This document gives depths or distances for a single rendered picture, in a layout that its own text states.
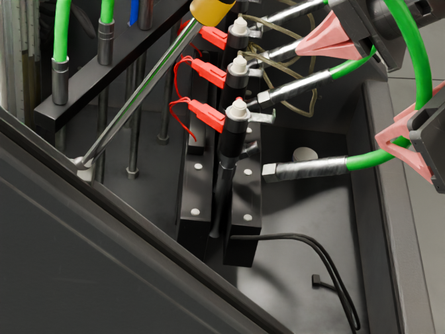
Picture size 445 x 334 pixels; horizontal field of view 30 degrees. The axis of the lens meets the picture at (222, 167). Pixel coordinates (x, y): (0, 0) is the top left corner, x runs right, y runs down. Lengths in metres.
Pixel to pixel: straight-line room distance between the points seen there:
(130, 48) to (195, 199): 0.20
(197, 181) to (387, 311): 0.29
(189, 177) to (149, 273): 0.46
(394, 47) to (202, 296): 0.35
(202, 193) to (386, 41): 0.32
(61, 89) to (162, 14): 0.22
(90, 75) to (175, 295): 0.43
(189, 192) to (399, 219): 0.28
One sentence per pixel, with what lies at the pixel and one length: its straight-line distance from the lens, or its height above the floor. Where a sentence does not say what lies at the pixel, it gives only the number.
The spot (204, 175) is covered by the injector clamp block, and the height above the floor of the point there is 0.98.
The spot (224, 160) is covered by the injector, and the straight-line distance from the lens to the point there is 0.98.
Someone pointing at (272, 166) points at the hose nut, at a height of 1.13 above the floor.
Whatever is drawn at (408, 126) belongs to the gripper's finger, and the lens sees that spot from 0.72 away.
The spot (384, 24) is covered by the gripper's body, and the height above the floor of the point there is 1.28.
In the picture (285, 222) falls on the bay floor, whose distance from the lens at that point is 1.22.
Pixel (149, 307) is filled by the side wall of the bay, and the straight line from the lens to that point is 0.63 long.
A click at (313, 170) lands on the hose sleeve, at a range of 0.84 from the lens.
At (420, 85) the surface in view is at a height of 1.29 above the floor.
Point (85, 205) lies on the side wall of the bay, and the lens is 0.56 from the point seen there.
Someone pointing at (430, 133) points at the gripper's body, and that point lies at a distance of 0.70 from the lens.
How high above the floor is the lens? 1.72
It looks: 44 degrees down
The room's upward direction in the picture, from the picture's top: 11 degrees clockwise
